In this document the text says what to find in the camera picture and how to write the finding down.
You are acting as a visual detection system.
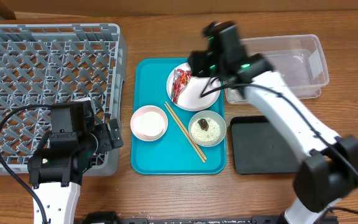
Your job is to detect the red snack wrapper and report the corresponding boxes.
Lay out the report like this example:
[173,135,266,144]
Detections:
[171,68,191,104]

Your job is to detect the pink shallow bowl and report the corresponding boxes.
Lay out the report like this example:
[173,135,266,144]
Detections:
[131,105,168,141]

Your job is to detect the white round plate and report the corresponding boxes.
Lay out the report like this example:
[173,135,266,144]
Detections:
[175,77,224,113]

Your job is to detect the grey bowl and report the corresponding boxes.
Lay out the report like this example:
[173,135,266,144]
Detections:
[188,110,226,147]

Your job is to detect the brown food piece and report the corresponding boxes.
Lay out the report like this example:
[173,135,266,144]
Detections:
[198,118,209,131]

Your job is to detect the small white cup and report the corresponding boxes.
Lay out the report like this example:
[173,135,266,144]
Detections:
[139,111,165,138]

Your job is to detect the white rice pile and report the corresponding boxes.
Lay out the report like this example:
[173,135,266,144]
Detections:
[190,118,221,146]

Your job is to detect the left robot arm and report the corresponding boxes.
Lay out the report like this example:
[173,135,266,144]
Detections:
[27,97,123,223]

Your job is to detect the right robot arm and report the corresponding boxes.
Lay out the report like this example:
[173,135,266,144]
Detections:
[188,21,358,223]

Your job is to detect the clear plastic bin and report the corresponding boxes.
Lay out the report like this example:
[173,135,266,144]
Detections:
[241,34,329,100]

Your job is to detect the grey plastic dish rack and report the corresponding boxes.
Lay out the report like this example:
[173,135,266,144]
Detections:
[0,24,128,175]

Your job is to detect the black rectangular tray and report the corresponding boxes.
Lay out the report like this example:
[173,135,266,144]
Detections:
[230,116,300,175]

